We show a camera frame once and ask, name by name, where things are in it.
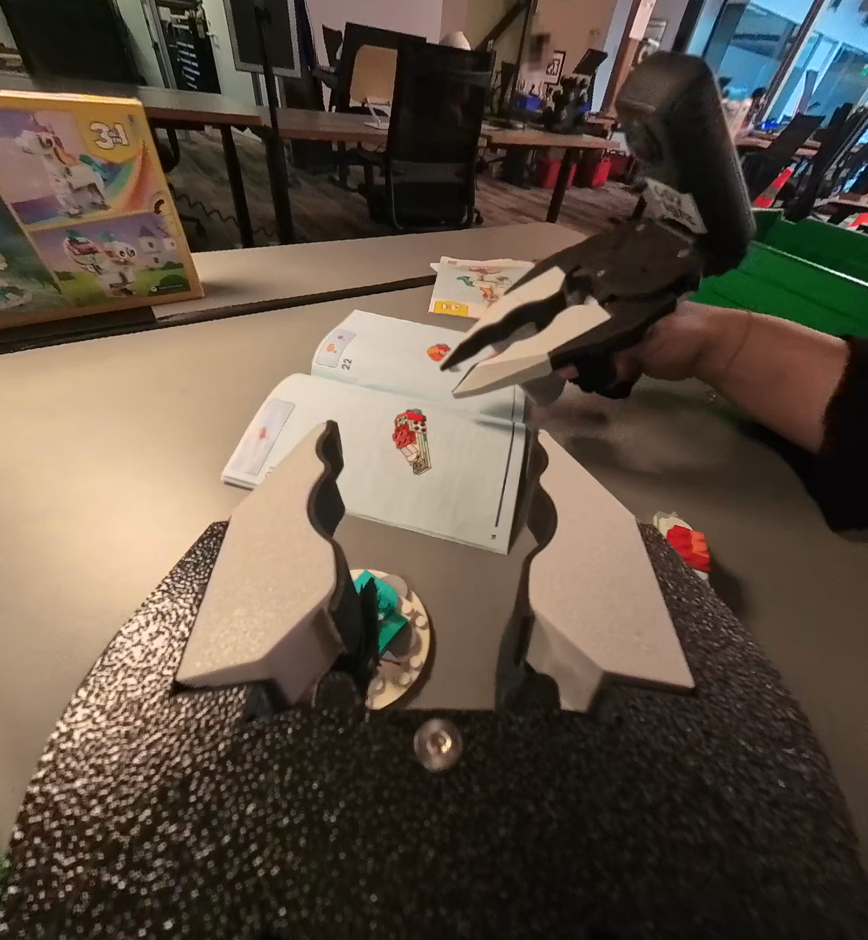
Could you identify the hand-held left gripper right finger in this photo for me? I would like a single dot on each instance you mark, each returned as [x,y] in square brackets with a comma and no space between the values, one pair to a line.
[602,587]

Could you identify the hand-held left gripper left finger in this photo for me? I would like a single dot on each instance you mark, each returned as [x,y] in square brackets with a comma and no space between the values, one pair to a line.
[265,573]

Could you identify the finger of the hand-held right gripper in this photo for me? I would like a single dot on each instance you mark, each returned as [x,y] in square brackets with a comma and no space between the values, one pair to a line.
[529,297]
[529,352]

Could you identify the red and orange lego model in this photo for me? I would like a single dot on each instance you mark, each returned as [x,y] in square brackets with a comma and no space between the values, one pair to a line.
[687,543]

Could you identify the person's right forearm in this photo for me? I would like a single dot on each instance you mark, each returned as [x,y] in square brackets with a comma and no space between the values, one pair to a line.
[793,382]

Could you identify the teal and white lego build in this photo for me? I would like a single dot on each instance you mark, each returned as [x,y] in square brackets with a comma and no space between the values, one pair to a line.
[408,631]

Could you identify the yellow lego set box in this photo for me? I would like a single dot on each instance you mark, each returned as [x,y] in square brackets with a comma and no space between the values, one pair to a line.
[74,213]

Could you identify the person's right hand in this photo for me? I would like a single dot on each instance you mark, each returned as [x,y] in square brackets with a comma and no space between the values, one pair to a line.
[687,341]

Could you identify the small folded instruction leaflet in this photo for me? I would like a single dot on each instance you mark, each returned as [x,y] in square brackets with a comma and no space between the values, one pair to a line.
[470,283]

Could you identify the red storage bin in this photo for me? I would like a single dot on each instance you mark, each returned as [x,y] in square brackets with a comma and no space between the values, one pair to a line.
[555,175]
[595,171]

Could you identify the orange traffic cone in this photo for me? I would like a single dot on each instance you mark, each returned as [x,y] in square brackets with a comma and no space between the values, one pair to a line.
[771,192]

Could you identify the open pale blue instruction booklet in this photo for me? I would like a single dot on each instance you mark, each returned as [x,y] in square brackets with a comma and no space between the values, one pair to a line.
[434,485]

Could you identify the green cloth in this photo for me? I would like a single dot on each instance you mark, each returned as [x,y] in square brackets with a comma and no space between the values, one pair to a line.
[808,286]

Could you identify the dark equipment on desk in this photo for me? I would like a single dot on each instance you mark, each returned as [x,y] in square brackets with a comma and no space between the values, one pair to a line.
[566,103]

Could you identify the black mesh office chair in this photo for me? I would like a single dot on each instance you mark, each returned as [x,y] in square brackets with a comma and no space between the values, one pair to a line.
[434,132]

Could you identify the white dome lamp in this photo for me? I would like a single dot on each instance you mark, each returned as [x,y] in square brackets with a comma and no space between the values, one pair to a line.
[456,40]

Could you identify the black stand pole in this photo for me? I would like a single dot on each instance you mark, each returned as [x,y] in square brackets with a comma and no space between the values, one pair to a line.
[276,147]

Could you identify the black display board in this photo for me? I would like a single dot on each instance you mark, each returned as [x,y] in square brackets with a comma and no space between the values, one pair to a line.
[191,51]

